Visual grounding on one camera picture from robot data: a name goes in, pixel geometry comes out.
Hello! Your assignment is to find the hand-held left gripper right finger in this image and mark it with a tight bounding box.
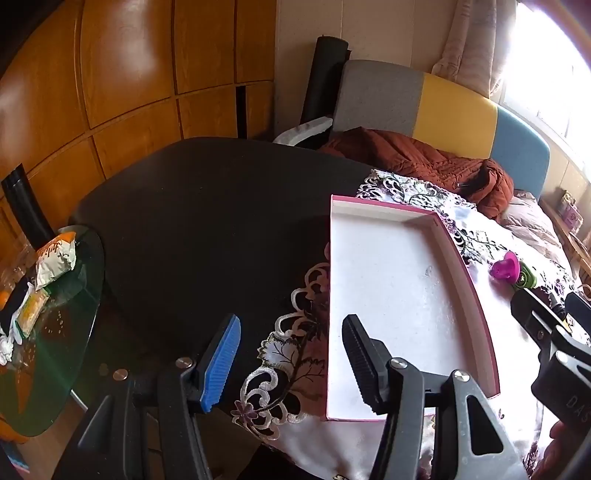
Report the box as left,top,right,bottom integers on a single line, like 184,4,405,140
342,314,529,480

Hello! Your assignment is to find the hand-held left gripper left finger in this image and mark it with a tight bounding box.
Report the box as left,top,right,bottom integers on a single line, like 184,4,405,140
51,314,242,480

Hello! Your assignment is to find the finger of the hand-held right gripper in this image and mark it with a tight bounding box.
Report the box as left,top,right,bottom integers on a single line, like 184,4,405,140
510,288,571,354
564,292,591,344

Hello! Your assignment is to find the green white plastic toy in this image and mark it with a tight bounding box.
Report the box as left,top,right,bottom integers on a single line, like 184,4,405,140
510,261,539,292

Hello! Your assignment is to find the magenta plastic spool toy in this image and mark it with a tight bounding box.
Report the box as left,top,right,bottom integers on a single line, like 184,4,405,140
490,251,520,281

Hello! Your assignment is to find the shallow pink box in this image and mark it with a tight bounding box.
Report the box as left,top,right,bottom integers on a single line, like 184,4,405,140
325,194,502,423

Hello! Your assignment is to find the person's right hand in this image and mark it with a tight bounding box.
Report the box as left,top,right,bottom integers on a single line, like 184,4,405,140
533,421,591,480

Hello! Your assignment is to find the wooden bedside shelf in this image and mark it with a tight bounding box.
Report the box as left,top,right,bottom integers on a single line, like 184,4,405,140
540,196,591,278

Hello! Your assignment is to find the white floral embroidered tablecloth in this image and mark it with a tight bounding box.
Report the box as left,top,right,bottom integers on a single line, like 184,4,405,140
231,170,591,480

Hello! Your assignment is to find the pale pink duvet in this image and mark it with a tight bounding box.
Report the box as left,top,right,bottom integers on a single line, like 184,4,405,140
499,189,578,282

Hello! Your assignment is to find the purple gift box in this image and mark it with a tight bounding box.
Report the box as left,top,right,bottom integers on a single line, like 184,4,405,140
556,189,583,229

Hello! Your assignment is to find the round glass side table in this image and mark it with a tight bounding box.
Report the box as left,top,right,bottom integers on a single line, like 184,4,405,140
0,225,106,437

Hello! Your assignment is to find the rust brown quilted jacket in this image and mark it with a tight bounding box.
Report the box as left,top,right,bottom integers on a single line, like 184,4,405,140
318,127,515,221

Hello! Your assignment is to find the white orange snack bag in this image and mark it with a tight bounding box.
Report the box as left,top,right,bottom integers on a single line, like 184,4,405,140
34,232,77,291

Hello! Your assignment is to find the yellow snack packet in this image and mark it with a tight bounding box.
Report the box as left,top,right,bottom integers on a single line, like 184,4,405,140
16,290,51,337

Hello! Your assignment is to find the grey yellow blue headboard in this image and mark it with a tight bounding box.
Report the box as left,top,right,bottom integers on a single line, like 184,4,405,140
333,59,551,204

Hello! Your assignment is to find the black packet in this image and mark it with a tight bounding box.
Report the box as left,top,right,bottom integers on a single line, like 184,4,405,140
0,279,35,333

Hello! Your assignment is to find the white crumpled plastic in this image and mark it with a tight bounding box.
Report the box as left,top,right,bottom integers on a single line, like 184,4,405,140
0,318,24,365

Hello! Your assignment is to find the black tube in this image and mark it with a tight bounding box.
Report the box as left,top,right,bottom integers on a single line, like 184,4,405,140
1,167,58,252

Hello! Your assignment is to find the window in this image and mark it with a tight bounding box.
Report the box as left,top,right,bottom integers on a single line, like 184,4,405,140
499,0,591,139

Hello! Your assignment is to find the beige patterned curtain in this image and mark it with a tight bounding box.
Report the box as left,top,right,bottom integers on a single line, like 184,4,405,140
429,0,518,100

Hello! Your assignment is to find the black rolled mat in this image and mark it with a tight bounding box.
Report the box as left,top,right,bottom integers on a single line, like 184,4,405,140
299,34,349,148

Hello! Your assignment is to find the wooden wardrobe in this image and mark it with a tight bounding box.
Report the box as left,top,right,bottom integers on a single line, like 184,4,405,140
0,0,278,259

